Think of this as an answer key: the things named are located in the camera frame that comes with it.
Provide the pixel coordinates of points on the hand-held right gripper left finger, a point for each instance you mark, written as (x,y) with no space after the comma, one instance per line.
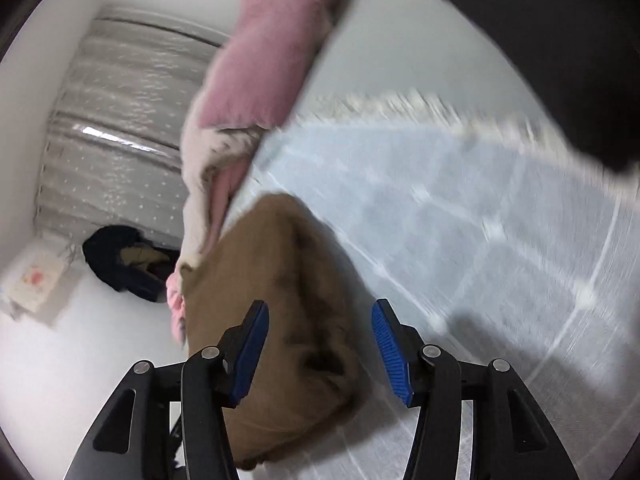
(252,345)

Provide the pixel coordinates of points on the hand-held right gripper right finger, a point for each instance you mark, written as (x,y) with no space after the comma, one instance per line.
(390,355)

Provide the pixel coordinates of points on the brown coat with fur collar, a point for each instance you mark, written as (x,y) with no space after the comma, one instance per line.
(280,260)

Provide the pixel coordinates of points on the light blue checked fringed blanket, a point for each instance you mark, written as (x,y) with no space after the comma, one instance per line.
(450,210)

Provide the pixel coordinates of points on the dark hanging jacket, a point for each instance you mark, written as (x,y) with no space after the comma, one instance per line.
(107,260)

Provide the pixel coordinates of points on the grey star-print curtain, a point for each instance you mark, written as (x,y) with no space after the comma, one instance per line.
(125,135)

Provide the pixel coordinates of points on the pink duvet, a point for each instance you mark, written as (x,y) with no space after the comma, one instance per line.
(260,60)

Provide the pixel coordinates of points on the black cloth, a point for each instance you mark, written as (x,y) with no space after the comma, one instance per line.
(550,35)

